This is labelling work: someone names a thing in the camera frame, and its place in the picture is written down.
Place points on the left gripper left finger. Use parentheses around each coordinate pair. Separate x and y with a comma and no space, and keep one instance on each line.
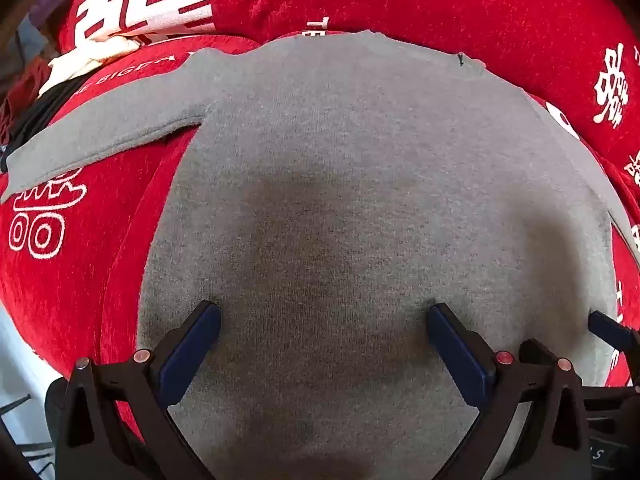
(114,422)

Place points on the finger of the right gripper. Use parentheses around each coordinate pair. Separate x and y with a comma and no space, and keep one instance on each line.
(621,338)

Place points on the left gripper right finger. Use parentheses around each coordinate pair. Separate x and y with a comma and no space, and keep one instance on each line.
(553,443)

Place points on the grey knit sweater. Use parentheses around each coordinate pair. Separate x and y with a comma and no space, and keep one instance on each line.
(350,239)

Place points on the red quilt with white print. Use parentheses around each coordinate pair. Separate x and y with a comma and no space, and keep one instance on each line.
(75,269)

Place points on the red pillow with white characters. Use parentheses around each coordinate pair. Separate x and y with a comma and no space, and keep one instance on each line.
(580,55)

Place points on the black cloth item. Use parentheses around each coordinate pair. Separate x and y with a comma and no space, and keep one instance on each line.
(39,115)

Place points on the white cloth item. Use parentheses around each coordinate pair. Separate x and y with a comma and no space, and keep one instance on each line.
(91,54)

